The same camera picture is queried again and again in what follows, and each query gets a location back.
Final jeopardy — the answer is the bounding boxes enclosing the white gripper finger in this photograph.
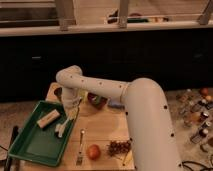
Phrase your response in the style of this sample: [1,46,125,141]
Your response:
[54,123,62,134]
[58,118,71,138]

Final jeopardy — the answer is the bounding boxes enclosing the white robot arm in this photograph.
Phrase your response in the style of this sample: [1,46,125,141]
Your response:
[56,65,183,171]

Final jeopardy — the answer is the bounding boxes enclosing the wooden brush block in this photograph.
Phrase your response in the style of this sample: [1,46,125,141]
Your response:
[37,109,60,129]

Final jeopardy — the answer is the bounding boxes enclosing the green plastic tray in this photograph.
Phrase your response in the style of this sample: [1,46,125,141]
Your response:
[8,101,75,167]

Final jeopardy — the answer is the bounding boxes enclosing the red bowl with green item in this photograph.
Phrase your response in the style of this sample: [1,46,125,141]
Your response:
[87,93,107,109]

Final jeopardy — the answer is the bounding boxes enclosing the silver metal fork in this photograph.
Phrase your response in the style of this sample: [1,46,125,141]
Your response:
[76,129,85,166]

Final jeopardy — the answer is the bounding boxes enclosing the bunch of dark grapes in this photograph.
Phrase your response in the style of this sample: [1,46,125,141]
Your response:
[107,141,131,156]

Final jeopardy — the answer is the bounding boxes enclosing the black stand leg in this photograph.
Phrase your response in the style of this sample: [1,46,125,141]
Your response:
[4,125,19,171]

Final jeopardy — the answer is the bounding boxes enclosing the white metal railing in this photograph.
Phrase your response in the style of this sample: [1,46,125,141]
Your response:
[0,0,213,36]

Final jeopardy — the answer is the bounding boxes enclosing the pile of small toys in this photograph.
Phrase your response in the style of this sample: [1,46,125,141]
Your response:
[177,88,213,146]

